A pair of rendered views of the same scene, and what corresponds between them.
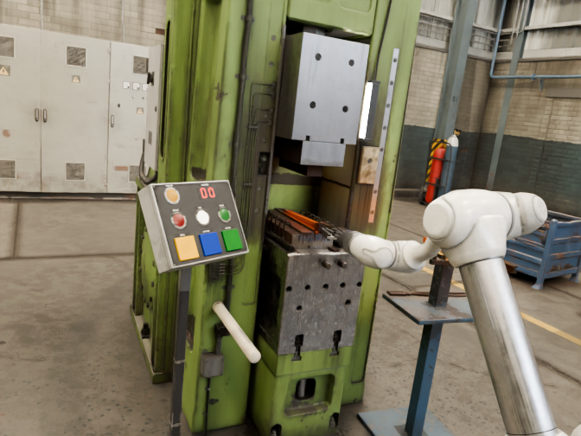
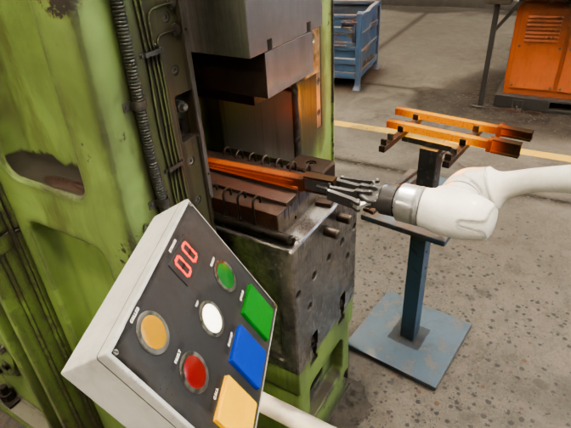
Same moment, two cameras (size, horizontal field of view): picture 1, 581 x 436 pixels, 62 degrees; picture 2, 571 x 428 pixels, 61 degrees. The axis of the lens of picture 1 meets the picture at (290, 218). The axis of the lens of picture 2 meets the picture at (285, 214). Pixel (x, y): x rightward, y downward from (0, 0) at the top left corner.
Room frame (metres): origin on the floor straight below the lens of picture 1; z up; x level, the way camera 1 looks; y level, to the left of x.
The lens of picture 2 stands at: (1.07, 0.47, 1.62)
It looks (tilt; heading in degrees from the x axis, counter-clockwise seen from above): 33 degrees down; 330
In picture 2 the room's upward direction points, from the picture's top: 4 degrees counter-clockwise
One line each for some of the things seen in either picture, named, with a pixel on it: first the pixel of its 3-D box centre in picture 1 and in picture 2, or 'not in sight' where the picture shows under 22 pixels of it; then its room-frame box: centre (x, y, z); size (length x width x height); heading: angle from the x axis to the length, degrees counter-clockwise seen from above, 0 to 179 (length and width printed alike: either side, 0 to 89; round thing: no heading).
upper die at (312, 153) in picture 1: (300, 148); (215, 54); (2.16, -0.01, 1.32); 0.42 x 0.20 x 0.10; 26
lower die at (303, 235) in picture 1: (291, 227); (232, 186); (2.16, -0.01, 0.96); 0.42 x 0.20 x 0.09; 26
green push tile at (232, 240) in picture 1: (231, 240); (256, 312); (1.65, 0.20, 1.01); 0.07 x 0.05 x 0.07; 141
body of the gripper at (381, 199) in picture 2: (345, 239); (378, 197); (1.80, -0.22, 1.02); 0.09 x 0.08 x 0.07; 27
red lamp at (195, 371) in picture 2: (178, 220); (194, 372); (1.52, 0.36, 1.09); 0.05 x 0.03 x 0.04; 116
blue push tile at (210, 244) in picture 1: (209, 244); (245, 357); (1.57, 0.26, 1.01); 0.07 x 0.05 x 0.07; 141
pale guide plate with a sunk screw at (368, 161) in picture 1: (367, 165); (308, 45); (2.23, -0.33, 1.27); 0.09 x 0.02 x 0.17; 116
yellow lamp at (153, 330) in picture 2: (171, 195); (153, 332); (1.55, 0.39, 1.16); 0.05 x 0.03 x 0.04; 116
